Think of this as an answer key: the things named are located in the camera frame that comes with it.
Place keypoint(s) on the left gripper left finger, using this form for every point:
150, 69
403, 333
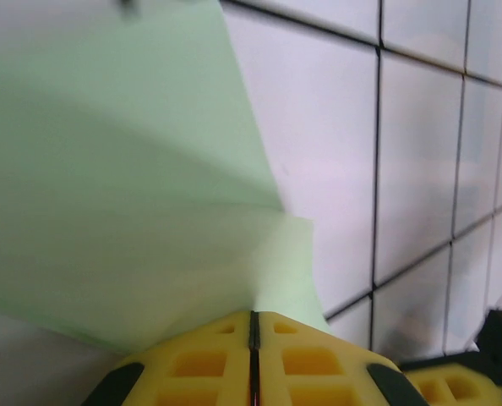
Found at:
200, 368

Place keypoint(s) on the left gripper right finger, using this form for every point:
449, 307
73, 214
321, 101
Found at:
310, 368

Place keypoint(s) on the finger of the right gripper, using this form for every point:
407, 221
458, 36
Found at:
458, 387

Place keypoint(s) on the light green cloth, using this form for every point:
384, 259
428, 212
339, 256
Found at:
107, 169

